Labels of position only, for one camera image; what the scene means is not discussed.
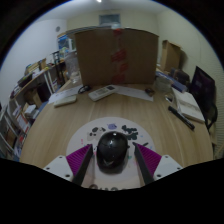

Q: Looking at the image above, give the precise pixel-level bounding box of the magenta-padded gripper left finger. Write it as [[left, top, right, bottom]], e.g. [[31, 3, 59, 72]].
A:
[[43, 143, 95, 187]]

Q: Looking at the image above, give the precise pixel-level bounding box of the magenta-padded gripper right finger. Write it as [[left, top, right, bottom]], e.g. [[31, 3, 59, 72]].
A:
[[132, 142, 184, 186]]

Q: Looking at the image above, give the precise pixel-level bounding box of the black computer mouse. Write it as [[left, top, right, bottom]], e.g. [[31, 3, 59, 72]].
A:
[[95, 130, 130, 174]]

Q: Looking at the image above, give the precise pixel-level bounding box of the round white printed mouse pad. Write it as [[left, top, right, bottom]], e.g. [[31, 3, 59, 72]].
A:
[[65, 116, 156, 191]]

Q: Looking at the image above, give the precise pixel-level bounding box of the long black pen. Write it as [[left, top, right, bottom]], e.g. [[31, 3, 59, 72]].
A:
[[168, 105, 196, 131]]

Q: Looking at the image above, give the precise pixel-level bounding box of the white bookshelf with books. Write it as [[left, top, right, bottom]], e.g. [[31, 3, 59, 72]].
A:
[[0, 103, 31, 161]]

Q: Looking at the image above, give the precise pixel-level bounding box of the open white book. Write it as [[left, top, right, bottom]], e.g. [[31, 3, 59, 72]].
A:
[[173, 88, 206, 124]]

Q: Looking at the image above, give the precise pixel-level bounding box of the black chair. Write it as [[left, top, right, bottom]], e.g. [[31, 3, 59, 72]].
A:
[[204, 103, 219, 133]]

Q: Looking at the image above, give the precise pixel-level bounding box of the cardboard box under desk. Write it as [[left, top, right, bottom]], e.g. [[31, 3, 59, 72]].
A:
[[24, 89, 43, 108]]

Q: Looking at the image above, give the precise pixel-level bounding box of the black box under desk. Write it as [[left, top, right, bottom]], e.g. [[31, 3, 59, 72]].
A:
[[36, 82, 52, 101]]

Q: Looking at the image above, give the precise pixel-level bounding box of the black monitor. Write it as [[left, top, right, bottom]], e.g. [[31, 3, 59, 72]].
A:
[[190, 65, 216, 116]]

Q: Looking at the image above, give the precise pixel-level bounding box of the white remote control with buttons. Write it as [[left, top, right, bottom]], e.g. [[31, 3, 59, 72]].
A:
[[88, 85, 118, 102]]

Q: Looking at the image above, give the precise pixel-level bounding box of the wooden side desk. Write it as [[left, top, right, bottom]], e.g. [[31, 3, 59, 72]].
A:
[[9, 59, 68, 101]]

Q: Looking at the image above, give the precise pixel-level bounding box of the clear plastic jar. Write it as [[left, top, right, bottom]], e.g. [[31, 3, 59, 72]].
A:
[[64, 49, 83, 85]]

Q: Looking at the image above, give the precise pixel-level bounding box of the upright brown cardboard box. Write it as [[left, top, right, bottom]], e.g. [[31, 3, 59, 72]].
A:
[[161, 39, 183, 73]]

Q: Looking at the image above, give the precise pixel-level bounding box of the large brown cardboard box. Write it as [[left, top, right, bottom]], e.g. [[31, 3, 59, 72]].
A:
[[73, 27, 160, 88]]

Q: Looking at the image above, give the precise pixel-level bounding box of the white shelf unit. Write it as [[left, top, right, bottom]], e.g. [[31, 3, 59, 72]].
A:
[[56, 33, 76, 53]]

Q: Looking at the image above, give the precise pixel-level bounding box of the black coiled cable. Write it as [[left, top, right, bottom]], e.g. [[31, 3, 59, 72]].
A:
[[77, 84, 92, 95]]

